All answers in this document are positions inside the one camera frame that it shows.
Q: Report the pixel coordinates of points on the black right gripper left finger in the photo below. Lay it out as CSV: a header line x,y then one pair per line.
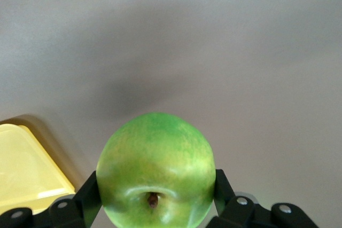
x,y
69,214

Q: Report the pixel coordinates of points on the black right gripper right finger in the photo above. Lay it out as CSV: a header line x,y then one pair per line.
x,y
248,214

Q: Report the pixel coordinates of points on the green apple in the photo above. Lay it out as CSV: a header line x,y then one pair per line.
x,y
157,164

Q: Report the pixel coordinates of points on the yellow plastic tray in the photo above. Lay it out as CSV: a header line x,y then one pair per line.
x,y
24,169

